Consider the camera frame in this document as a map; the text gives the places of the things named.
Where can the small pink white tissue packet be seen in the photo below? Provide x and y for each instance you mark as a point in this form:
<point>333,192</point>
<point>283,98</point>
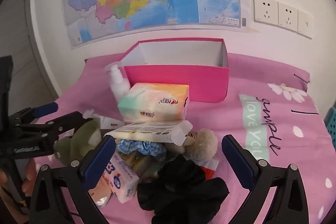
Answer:
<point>123,179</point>

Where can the blue gingham scrunchie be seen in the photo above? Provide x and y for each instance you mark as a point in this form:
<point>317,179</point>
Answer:
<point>141,146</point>

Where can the person's left hand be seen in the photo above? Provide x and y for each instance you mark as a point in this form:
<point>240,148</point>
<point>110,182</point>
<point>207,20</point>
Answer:
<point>28,175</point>

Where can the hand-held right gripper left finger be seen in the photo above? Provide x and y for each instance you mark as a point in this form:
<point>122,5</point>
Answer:
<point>98,161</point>

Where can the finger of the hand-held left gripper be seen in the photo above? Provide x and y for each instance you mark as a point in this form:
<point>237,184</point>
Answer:
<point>68,121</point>
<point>46,109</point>

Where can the clear plastic lid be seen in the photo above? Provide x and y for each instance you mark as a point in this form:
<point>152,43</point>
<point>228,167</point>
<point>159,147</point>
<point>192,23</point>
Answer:
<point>118,85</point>

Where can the white packet with yellow label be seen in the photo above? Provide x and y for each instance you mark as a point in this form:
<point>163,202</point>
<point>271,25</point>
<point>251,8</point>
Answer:
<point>147,130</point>

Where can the green plush toy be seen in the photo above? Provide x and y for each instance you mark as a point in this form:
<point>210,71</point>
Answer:
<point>84,140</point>

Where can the peach packet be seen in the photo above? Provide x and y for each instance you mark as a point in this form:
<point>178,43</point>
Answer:
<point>101,193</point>

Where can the beige teddy bear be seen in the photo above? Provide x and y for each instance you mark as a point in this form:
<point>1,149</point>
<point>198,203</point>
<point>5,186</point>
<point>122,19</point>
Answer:
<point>202,145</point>

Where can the grey door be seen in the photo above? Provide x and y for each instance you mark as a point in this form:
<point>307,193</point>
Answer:
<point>23,43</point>

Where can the pale yellow green packet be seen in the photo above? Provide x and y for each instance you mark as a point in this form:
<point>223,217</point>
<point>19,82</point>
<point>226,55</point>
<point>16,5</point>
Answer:
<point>139,165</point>

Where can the black scrunchie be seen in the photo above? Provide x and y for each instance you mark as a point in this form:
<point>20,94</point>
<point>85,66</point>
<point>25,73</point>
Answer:
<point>181,184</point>

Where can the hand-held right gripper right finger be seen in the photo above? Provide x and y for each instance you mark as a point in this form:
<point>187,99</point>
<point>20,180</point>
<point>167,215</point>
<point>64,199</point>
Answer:
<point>239,161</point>

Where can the pastel tissue pack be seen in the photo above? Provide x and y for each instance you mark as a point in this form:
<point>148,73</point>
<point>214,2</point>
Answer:
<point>152,100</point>

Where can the red and white packet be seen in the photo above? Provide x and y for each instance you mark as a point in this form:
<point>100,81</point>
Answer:
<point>210,170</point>

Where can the pink printed blanket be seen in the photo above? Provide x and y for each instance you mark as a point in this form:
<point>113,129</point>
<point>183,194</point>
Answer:
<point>288,134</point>

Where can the pink cardboard box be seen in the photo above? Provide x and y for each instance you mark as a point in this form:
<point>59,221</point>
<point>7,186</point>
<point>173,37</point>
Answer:
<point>183,77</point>

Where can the white paper packet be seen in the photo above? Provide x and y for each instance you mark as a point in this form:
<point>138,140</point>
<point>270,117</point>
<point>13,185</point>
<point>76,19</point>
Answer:
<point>111,124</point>

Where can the blue plastic basket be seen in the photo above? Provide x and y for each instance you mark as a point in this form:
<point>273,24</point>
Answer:
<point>332,127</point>

